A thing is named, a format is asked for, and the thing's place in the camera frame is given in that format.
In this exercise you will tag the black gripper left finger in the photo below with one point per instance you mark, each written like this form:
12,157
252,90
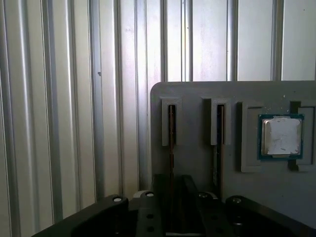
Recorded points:
158,212

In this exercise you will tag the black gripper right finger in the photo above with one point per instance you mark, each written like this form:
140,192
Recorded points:
207,217

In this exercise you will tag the grey parts rack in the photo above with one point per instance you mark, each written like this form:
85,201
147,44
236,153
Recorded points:
247,197

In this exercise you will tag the silver CPU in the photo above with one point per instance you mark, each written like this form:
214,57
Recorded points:
281,135

